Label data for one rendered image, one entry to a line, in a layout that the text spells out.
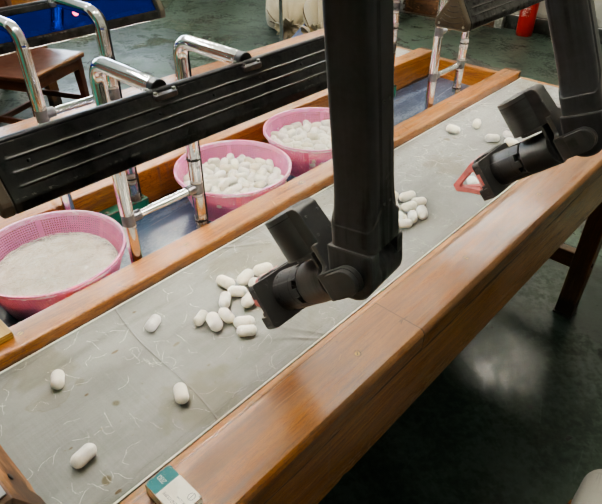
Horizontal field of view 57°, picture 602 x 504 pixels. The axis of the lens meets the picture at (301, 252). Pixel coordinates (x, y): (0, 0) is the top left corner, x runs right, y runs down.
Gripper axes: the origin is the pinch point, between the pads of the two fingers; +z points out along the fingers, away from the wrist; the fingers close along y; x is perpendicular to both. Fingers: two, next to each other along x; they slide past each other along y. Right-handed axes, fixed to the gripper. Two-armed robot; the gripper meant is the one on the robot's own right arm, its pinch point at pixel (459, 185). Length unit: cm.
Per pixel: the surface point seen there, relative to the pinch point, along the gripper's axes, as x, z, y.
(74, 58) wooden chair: -129, 209, -50
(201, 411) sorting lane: 6, 10, 59
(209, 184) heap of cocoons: -25, 45, 18
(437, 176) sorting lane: -0.7, 19.1, -19.9
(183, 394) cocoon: 2, 11, 59
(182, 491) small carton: 9, -1, 69
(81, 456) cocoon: 1, 12, 74
